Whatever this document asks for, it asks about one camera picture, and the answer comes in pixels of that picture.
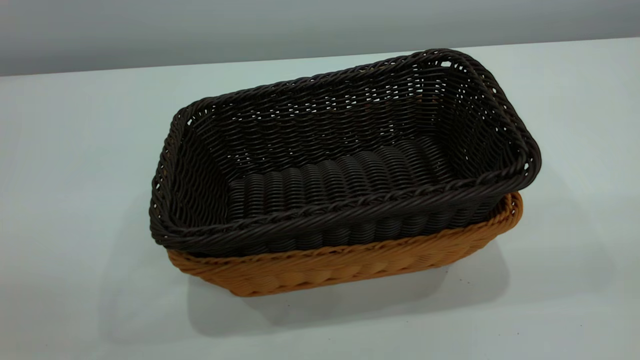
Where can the dark brown wicker basket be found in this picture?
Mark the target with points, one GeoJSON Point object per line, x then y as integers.
{"type": "Point", "coordinates": [325, 235]}

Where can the light brown wicker basket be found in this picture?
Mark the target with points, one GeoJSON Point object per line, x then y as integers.
{"type": "Point", "coordinates": [325, 270]}

